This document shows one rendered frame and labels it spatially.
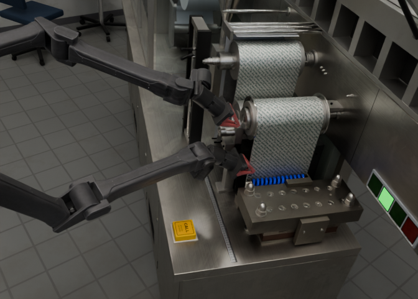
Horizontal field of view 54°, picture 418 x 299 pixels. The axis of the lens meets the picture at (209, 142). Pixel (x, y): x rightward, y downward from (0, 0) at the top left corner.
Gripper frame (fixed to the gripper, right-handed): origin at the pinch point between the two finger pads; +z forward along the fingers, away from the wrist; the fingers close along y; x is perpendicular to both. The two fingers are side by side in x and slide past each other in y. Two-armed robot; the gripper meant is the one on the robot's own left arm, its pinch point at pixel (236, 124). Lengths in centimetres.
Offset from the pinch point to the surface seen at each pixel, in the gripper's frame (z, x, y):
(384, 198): 31, 20, 35
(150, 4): -18, -7, -96
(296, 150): 21.2, 7.8, 6.2
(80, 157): 32, -134, -139
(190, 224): 7.7, -34.1, 14.9
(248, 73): -0.1, 12.4, -17.4
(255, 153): 10.3, -2.2, 6.3
